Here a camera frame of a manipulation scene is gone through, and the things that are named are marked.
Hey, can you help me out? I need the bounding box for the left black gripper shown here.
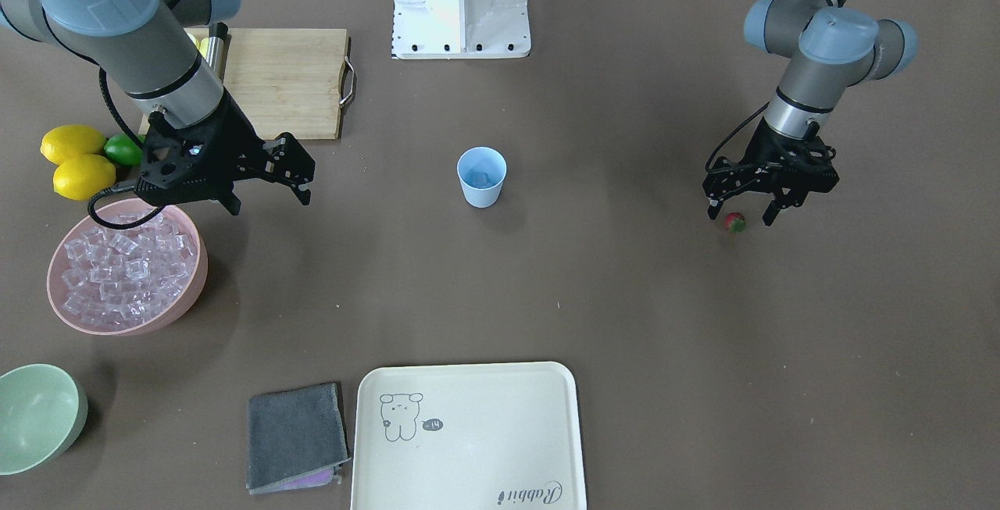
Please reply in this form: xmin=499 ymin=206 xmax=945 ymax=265
xmin=702 ymin=121 xmax=840 ymax=226

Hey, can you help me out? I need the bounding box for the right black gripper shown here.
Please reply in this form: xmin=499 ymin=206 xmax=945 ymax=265
xmin=135 ymin=91 xmax=316 ymax=216

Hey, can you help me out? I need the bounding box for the clear ice cube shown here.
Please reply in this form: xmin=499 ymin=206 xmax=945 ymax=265
xmin=466 ymin=169 xmax=495 ymax=189

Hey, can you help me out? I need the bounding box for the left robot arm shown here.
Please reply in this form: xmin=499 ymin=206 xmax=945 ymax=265
xmin=702 ymin=0 xmax=919 ymax=225

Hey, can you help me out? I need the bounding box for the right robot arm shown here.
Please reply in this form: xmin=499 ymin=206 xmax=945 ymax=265
xmin=2 ymin=0 xmax=315 ymax=215

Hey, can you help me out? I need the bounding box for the clear ice cubes pile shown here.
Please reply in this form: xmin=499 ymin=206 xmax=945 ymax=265
xmin=61 ymin=209 xmax=198 ymax=327

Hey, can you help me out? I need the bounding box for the light blue cup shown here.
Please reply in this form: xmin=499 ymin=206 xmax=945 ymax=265
xmin=456 ymin=146 xmax=507 ymax=209

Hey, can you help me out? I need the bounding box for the red strawberry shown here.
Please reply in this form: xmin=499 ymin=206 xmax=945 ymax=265
xmin=724 ymin=212 xmax=747 ymax=234

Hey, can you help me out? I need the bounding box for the wooden cutting board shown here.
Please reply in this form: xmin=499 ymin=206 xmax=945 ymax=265
xmin=139 ymin=28 xmax=358 ymax=141

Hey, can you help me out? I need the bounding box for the green lime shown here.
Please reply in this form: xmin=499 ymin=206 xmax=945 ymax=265
xmin=103 ymin=133 xmax=145 ymax=167

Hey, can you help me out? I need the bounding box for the pink bowl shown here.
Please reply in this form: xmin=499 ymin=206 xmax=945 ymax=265
xmin=47 ymin=198 xmax=209 ymax=337

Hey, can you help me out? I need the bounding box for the lower yellow lemon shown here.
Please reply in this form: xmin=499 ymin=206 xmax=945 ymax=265
xmin=52 ymin=154 xmax=117 ymax=201

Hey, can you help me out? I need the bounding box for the yellow lemon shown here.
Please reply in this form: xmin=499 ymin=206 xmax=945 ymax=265
xmin=40 ymin=123 xmax=106 ymax=166
xmin=52 ymin=154 xmax=117 ymax=201

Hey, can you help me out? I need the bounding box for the upper yellow lemon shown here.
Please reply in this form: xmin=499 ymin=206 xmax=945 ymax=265
xmin=40 ymin=123 xmax=106 ymax=166

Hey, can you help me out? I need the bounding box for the grey folded cloth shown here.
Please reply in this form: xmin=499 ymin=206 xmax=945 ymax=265
xmin=246 ymin=382 xmax=351 ymax=495

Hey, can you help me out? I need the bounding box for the green bowl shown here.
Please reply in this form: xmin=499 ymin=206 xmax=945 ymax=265
xmin=1 ymin=364 xmax=88 ymax=476

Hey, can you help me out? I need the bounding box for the cream rabbit tray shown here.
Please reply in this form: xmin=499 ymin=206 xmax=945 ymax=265
xmin=351 ymin=361 xmax=588 ymax=509

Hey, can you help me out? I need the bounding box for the steel handled knife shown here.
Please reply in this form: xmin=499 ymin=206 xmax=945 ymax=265
xmin=202 ymin=22 xmax=228 ymax=79

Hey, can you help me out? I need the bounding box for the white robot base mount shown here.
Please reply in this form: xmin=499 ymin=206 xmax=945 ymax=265
xmin=391 ymin=0 xmax=532 ymax=59

